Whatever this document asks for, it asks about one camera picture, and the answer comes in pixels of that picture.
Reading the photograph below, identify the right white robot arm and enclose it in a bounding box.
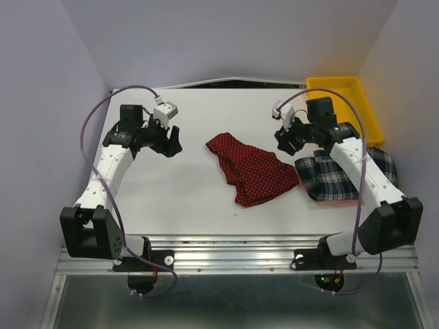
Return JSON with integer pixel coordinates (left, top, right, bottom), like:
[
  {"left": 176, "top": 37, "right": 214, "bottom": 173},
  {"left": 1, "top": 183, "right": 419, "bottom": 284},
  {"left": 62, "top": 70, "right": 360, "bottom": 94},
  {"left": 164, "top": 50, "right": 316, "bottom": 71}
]
[{"left": 272, "top": 97, "right": 423, "bottom": 267}]

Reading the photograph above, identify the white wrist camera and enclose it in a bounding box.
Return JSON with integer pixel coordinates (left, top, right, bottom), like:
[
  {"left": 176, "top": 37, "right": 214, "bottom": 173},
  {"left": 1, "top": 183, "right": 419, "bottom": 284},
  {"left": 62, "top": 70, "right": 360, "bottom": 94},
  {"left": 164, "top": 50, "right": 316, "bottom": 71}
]
[
  {"left": 152, "top": 102, "right": 178, "bottom": 129},
  {"left": 272, "top": 101, "right": 294, "bottom": 131}
]

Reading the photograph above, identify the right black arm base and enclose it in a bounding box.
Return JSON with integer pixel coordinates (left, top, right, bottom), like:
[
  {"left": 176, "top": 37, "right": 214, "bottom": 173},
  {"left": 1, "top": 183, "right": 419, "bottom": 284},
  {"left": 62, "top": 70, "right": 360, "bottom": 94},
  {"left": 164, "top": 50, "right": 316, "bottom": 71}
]
[{"left": 289, "top": 237, "right": 357, "bottom": 294}]

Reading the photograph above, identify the pink skirt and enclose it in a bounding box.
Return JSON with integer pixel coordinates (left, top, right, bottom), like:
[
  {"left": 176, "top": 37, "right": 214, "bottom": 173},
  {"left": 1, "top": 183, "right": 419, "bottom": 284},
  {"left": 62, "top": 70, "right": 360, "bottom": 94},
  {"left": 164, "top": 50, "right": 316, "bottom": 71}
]
[{"left": 300, "top": 180, "right": 358, "bottom": 207}]

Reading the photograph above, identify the red polka dot skirt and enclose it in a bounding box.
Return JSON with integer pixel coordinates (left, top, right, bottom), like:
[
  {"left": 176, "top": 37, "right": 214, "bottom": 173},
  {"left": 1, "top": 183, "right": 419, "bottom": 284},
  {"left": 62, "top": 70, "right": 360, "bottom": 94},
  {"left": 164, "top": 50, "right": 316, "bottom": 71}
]
[{"left": 206, "top": 132, "right": 299, "bottom": 208}]

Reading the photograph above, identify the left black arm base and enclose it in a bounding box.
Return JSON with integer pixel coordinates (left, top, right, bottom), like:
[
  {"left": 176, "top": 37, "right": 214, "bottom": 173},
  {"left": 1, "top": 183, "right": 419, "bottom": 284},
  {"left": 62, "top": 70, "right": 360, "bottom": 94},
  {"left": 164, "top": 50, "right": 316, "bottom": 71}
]
[{"left": 112, "top": 236, "right": 178, "bottom": 298}]

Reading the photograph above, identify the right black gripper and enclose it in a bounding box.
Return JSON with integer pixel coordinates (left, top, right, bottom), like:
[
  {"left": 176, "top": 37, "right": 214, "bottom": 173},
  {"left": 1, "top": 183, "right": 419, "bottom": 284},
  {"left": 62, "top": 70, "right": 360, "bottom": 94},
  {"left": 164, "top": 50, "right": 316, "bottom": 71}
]
[{"left": 274, "top": 114, "right": 318, "bottom": 156}]

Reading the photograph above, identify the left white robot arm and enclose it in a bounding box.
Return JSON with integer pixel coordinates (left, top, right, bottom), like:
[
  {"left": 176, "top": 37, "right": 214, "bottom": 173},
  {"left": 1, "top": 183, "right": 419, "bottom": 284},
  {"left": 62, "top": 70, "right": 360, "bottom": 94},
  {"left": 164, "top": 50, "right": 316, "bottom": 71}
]
[{"left": 60, "top": 102, "right": 182, "bottom": 259}]

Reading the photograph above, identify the yellow plastic bin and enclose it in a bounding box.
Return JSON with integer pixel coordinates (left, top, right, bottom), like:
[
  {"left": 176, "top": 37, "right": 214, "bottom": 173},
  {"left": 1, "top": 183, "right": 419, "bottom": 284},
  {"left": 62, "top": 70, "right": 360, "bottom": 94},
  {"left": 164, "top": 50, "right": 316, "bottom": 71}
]
[{"left": 306, "top": 76, "right": 384, "bottom": 147}]

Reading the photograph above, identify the aluminium rail frame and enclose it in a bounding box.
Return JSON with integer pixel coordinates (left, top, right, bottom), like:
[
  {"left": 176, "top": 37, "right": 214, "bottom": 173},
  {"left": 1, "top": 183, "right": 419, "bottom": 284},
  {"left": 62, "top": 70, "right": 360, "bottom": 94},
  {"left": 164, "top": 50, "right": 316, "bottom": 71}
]
[{"left": 41, "top": 235, "right": 434, "bottom": 328}]

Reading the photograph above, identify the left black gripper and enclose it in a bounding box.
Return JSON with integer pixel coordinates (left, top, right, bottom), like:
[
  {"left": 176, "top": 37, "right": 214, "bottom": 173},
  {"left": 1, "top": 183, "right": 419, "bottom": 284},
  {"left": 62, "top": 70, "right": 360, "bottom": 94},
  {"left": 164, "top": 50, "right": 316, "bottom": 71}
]
[{"left": 138, "top": 114, "right": 182, "bottom": 158}]

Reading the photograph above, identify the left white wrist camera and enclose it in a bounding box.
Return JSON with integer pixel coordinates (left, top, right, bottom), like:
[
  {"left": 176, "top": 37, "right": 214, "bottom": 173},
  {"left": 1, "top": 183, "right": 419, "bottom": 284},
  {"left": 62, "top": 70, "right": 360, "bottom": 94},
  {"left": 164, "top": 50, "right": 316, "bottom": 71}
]
[{"left": 152, "top": 102, "right": 178, "bottom": 129}]

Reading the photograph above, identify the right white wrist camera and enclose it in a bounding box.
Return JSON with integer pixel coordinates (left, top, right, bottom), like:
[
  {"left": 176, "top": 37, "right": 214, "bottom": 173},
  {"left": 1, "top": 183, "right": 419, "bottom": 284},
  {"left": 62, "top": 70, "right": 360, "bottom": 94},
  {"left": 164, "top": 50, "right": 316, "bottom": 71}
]
[{"left": 272, "top": 101, "right": 294, "bottom": 131}]

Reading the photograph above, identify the plaid skirt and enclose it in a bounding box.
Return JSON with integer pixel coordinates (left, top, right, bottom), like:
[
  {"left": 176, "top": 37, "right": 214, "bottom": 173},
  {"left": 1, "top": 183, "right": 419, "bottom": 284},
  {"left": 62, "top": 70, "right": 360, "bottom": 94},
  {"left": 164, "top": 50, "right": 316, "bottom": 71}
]
[{"left": 295, "top": 147, "right": 398, "bottom": 202}]

